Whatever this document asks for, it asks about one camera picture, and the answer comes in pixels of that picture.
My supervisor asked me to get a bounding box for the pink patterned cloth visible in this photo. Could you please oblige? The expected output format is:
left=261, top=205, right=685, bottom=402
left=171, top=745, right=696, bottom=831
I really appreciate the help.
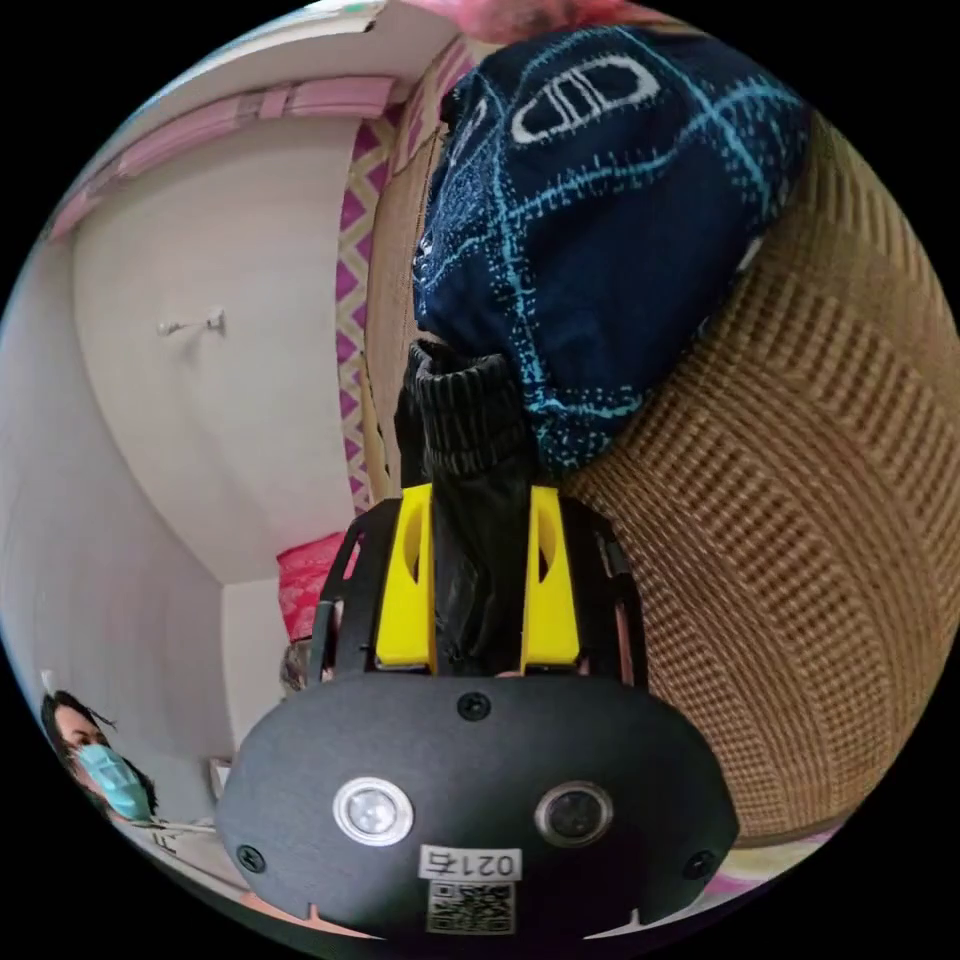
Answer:
left=275, top=530, right=354, bottom=643

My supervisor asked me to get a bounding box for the navy sweater with light print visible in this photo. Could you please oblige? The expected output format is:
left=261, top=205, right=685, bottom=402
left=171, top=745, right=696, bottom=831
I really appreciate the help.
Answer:
left=412, top=26, right=817, bottom=483

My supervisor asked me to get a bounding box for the person's body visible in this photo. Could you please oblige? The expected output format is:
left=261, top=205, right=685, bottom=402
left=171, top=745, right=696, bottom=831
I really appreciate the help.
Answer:
left=39, top=689, right=220, bottom=853

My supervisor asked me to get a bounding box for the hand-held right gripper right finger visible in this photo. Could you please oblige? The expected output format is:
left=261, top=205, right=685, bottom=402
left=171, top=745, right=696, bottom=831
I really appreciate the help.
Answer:
left=520, top=485, right=582, bottom=670

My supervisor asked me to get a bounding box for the white wall hook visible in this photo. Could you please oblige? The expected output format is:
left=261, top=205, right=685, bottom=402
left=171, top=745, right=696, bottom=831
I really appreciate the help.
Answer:
left=155, top=305, right=228, bottom=340

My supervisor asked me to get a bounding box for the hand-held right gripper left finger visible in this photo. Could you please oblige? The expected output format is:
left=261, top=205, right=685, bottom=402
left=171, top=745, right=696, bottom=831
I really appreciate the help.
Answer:
left=374, top=483, right=439, bottom=670

